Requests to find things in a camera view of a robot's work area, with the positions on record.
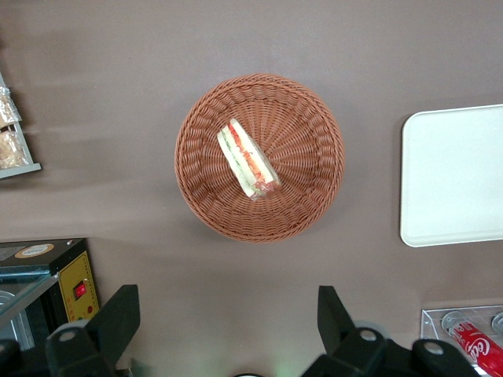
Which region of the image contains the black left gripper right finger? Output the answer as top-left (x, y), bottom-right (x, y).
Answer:
top-left (302, 285), bottom-right (390, 377)

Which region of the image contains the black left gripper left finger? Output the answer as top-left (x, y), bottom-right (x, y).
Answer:
top-left (45, 284), bottom-right (141, 377)

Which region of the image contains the triangular sandwich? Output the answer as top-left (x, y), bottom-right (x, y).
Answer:
top-left (216, 117), bottom-right (282, 203)

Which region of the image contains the brown round wicker basket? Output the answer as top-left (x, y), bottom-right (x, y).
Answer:
top-left (174, 73), bottom-right (346, 244)

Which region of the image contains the white rectangular tray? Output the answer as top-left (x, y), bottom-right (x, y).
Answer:
top-left (399, 103), bottom-right (503, 248)

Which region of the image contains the black glass display warmer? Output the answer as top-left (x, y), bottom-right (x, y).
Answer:
top-left (0, 237), bottom-right (101, 353)

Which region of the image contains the clear acrylic can holder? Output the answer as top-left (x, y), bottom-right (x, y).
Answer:
top-left (419, 304), bottom-right (503, 377)

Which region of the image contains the red Coca-Cola can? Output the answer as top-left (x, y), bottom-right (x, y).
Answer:
top-left (440, 311), bottom-right (503, 377)

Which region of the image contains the grey bread display rack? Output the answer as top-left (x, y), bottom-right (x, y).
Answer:
top-left (0, 72), bottom-right (42, 180)

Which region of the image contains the wrapped bread pack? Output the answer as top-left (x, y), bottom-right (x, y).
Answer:
top-left (0, 129), bottom-right (31, 170)
top-left (0, 86), bottom-right (23, 130)

